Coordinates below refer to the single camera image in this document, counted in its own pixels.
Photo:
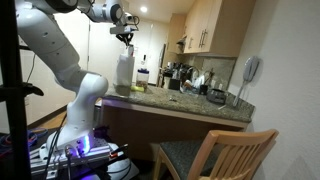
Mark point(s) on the metal robot mounting platform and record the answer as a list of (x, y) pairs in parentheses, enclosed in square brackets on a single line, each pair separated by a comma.
[(66, 156)]

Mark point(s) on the grey wall phone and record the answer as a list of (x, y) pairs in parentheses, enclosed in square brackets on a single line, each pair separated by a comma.
[(250, 68)]

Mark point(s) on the beige upper cabinets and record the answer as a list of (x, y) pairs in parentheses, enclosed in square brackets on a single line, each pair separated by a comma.
[(216, 26)]

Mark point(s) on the round ceiling light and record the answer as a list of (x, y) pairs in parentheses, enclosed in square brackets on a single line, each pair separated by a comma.
[(143, 9)]

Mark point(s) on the curved kitchen faucet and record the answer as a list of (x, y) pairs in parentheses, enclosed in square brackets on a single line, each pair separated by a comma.
[(192, 70)]

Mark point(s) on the small dark countertop item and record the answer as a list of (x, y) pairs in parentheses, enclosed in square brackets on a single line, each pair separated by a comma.
[(172, 98)]

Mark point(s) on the black tripod pole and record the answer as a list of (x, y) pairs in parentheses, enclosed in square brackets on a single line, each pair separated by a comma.
[(13, 100)]

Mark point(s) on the red and black clamp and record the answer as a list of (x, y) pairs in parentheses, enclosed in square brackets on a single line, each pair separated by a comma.
[(119, 150)]

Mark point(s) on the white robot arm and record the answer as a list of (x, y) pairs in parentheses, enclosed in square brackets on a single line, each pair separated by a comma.
[(50, 43)]

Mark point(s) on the clear jar with blue lid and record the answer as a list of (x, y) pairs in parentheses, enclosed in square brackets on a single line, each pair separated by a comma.
[(142, 80)]

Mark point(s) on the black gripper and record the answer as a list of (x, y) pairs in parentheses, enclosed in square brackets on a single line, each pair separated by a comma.
[(124, 36)]

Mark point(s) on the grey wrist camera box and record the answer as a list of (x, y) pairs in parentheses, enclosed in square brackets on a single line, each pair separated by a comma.
[(121, 30)]

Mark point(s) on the black coffee maker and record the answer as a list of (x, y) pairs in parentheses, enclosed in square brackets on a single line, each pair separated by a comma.
[(173, 81)]

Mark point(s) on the wooden counter cabinet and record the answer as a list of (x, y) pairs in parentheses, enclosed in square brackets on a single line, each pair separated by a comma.
[(150, 130)]

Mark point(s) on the yellow-green cup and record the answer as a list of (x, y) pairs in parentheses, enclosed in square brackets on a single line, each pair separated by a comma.
[(137, 88)]

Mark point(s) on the white paper towel roll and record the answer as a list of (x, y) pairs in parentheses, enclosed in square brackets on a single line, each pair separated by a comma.
[(124, 71)]

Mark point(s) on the thin white stick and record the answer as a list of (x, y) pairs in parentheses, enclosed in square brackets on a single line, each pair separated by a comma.
[(222, 106)]

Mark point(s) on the wooden chair with grey seat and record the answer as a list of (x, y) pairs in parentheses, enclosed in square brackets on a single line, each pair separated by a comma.
[(186, 156)]

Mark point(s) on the white plastic spoon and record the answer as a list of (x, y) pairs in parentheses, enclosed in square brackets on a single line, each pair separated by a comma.
[(130, 50)]

